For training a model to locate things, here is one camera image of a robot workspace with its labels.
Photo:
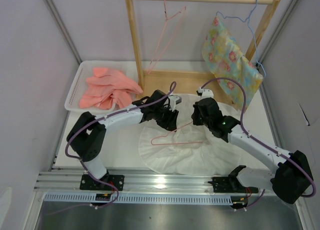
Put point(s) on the white slotted cable duct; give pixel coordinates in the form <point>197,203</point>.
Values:
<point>136,198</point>

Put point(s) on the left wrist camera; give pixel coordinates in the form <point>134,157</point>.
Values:
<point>173,101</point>

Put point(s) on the pink garment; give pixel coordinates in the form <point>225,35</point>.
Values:
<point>108,88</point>

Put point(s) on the pink clothes hanger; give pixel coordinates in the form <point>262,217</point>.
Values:
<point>166,37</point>

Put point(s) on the blue wire hanger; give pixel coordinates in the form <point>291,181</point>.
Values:
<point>247,21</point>

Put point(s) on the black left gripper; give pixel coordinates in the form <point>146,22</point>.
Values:
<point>170,124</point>

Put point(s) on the aluminium frame rail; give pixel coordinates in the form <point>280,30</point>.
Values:
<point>136,180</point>

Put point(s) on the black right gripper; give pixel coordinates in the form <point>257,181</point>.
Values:
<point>196,121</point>

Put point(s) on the white skirt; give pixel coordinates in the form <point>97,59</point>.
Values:
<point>212,157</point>

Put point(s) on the white plastic basket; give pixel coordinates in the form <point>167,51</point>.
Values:
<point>79,84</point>

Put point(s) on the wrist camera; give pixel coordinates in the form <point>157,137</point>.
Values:
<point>173,101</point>
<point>205,93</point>

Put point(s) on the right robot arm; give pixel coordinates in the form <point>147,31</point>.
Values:
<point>288,174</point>

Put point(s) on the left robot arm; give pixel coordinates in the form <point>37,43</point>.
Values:
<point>87,137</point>

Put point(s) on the floral patterned skirt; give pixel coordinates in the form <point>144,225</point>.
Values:
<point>224,58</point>

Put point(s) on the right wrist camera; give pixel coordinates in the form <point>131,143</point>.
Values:
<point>205,93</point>

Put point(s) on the wooden clothes rack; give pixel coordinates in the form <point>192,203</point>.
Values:
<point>191,36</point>

